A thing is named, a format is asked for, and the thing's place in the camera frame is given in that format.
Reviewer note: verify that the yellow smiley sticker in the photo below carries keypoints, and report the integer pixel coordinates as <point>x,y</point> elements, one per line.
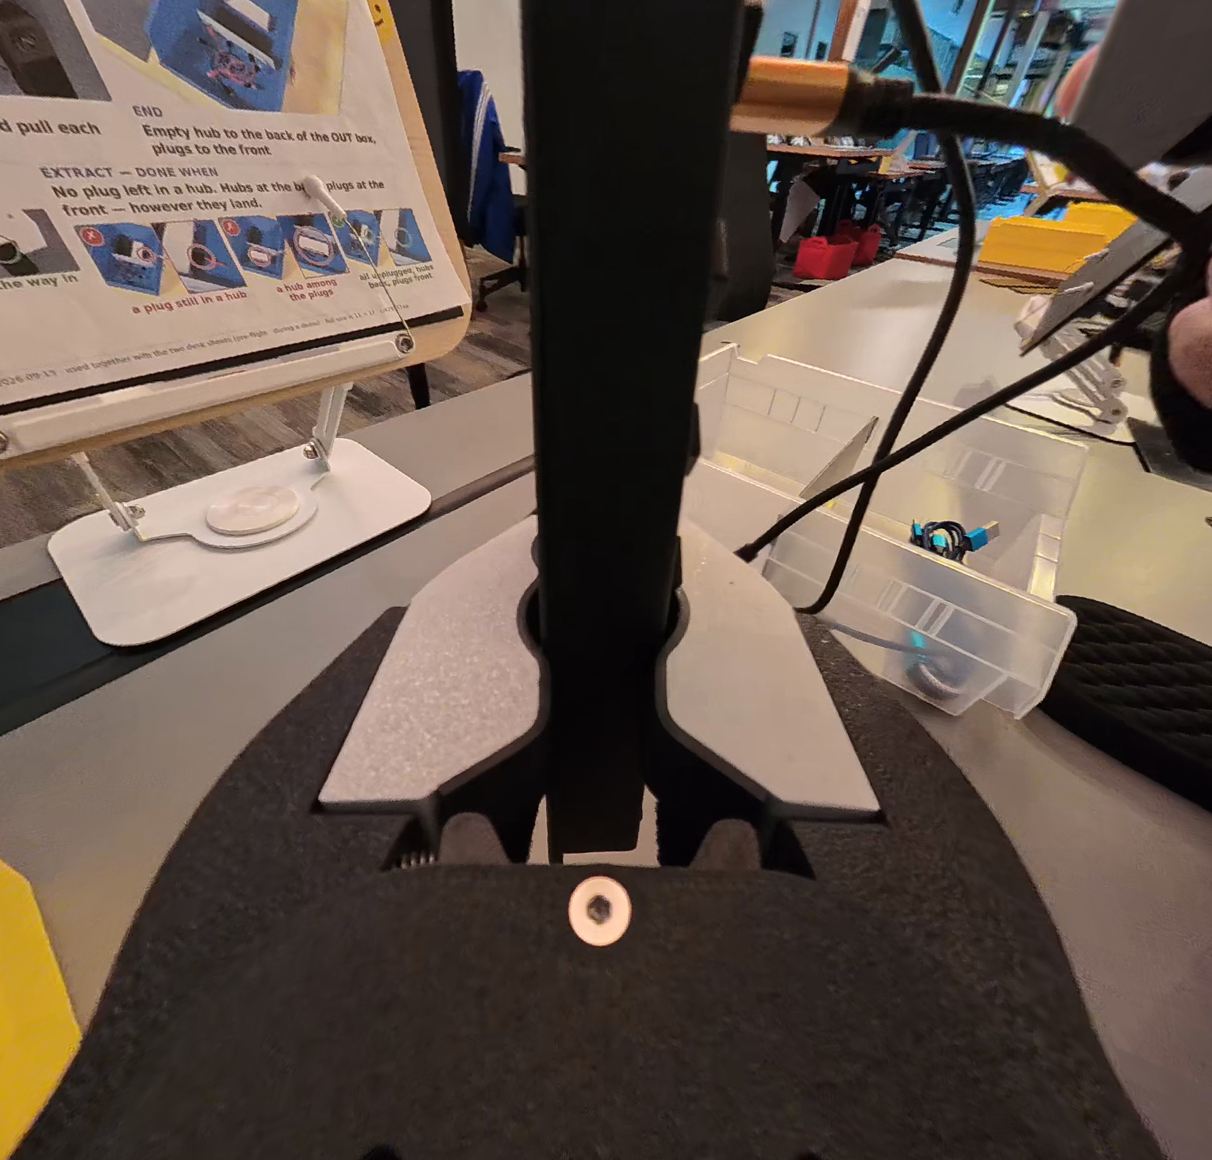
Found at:
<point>378,17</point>

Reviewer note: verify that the black framed panel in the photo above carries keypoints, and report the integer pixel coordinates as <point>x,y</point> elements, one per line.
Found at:
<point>420,63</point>

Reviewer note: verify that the row of yellow bins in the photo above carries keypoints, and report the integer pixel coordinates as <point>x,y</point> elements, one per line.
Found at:
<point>1051,243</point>

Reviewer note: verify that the person's right hand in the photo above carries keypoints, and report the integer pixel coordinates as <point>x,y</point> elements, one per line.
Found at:
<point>1194,347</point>

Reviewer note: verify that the black mesh pad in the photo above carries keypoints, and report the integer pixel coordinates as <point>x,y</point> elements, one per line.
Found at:
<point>1136,706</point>

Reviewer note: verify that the clear plastic bin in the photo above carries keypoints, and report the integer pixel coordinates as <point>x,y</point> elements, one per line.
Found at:
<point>946,602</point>

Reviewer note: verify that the instruction sheet on wooden stand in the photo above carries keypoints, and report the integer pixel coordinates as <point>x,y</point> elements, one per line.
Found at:
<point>416,233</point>

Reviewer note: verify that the blue jacket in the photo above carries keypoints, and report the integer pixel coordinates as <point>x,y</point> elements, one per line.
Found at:
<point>486,167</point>

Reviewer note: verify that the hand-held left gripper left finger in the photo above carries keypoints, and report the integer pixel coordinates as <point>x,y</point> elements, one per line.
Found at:
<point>445,706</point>

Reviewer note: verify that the black USB hub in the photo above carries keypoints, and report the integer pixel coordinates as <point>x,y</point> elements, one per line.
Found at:
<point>615,328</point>

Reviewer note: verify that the red storage bin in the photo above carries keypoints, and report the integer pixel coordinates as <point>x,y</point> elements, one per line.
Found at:
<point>821,259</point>
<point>865,243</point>

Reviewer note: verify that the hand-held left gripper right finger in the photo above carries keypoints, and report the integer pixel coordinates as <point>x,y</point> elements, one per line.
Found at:
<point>757,706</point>

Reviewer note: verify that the yellow storage bin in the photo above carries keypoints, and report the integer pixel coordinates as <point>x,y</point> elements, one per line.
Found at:
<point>28,1009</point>

